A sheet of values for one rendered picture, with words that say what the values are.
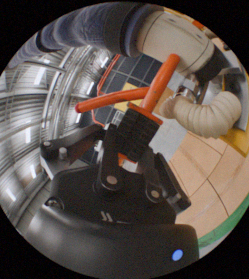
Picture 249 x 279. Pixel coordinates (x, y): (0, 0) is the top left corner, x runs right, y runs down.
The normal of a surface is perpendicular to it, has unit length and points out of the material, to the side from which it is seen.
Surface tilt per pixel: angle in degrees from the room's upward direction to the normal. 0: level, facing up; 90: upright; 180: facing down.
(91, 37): 89
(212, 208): 0
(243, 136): 2
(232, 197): 0
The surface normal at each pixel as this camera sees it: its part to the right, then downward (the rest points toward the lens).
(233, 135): -0.88, -0.46
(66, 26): -0.08, 0.90
